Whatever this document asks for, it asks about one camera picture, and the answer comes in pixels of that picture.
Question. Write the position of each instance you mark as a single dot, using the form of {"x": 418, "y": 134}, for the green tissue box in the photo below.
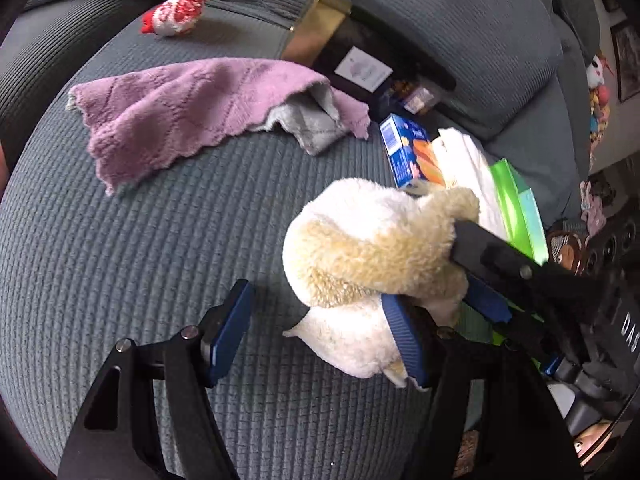
{"x": 520, "y": 210}

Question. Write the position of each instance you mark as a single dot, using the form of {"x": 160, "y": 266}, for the clear snack container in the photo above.
{"x": 417, "y": 96}

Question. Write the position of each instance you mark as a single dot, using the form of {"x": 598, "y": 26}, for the pile of colourful plush toys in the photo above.
{"x": 600, "y": 120}

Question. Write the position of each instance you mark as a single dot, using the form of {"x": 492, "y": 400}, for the large grey sofa cushion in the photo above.
{"x": 465, "y": 45}

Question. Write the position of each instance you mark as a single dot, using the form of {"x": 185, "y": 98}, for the white tissue pack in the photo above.
{"x": 475, "y": 175}

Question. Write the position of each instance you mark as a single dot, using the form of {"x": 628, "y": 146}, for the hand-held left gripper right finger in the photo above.
{"x": 406, "y": 342}

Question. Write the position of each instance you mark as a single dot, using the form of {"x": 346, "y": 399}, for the cream fuzzy cloth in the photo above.
{"x": 360, "y": 245}

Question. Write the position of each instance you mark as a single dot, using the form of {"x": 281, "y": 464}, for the red and white knitted toy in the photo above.
{"x": 172, "y": 14}

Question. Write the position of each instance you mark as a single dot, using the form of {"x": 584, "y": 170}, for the pink bunny toy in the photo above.
{"x": 594, "y": 207}

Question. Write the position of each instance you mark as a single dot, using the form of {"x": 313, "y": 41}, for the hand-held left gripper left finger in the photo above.
{"x": 230, "y": 330}

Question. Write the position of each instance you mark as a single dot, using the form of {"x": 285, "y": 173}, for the brown bear toy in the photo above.
{"x": 565, "y": 252}

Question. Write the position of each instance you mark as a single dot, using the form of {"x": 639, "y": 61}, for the small framed ink painting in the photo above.
{"x": 627, "y": 62}

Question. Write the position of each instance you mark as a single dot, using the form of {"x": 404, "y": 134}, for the white owl plush toy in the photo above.
{"x": 599, "y": 70}

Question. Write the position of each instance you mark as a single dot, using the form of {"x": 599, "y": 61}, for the blue snack box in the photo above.
{"x": 402, "y": 147}

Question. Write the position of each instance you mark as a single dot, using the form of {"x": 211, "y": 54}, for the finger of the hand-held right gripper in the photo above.
{"x": 495, "y": 255}
{"x": 487, "y": 300}

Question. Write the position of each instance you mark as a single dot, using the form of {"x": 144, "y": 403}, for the small grey sofa cushion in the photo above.
{"x": 545, "y": 150}

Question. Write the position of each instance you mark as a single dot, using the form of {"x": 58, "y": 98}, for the purple microfiber cloth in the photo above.
{"x": 190, "y": 105}

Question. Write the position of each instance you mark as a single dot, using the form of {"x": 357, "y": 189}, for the grey sofa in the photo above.
{"x": 125, "y": 260}

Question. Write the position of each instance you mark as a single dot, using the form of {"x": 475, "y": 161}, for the black box with gold band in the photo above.
{"x": 360, "y": 55}

